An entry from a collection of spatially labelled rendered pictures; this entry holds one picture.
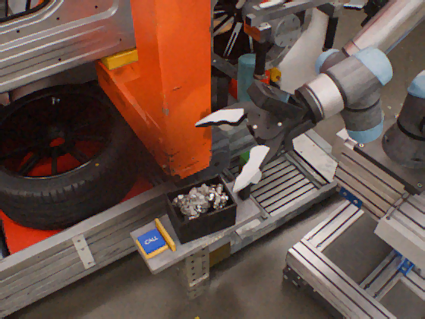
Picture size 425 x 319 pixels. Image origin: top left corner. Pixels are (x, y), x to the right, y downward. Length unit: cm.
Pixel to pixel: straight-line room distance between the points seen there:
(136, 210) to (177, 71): 63
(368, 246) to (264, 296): 47
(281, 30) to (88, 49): 72
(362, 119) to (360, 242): 100
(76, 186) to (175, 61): 63
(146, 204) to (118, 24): 68
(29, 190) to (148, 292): 65
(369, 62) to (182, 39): 53
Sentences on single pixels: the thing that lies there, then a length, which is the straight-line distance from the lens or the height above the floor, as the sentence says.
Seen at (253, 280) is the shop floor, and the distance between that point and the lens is 182.
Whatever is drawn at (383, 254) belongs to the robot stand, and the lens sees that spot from 176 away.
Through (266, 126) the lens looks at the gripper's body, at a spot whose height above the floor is 115.
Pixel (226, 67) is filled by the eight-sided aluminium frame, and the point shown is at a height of 67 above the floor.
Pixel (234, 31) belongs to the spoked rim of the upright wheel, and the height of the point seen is 75.
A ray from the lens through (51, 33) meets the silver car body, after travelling 156.
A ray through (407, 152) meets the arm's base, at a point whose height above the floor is 86.
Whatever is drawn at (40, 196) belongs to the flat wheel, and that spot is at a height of 49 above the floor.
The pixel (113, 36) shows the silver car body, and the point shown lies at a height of 82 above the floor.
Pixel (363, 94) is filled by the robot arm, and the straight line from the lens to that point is 77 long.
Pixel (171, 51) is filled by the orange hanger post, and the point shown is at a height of 103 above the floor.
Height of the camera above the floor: 162
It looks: 47 degrees down
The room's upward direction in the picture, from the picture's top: straight up
